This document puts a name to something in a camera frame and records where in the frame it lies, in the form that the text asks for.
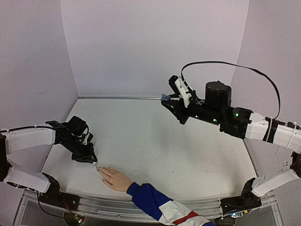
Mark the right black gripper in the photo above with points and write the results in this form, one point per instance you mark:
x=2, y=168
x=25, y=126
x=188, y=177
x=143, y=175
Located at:
x=182, y=108

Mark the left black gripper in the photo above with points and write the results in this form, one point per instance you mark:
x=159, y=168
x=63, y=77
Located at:
x=88, y=157

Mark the blue nail polish bottle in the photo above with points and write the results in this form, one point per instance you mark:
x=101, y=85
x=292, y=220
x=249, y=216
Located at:
x=165, y=97

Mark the blue white red sleeve forearm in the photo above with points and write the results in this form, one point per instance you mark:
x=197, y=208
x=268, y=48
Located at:
x=164, y=209

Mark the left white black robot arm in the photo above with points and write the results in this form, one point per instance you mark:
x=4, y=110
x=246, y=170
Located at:
x=73, y=135

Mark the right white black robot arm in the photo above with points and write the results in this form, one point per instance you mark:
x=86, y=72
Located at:
x=241, y=123

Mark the mannequin hand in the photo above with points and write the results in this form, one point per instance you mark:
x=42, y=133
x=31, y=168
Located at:
x=114, y=179

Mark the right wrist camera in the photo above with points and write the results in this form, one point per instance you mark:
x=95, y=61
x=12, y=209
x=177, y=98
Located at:
x=182, y=90

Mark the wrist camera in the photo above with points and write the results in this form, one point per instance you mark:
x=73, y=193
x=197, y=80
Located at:
x=87, y=139
x=182, y=90

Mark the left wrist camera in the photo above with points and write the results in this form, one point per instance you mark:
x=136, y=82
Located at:
x=87, y=139

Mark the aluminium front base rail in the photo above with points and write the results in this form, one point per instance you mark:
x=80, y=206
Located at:
x=93, y=211

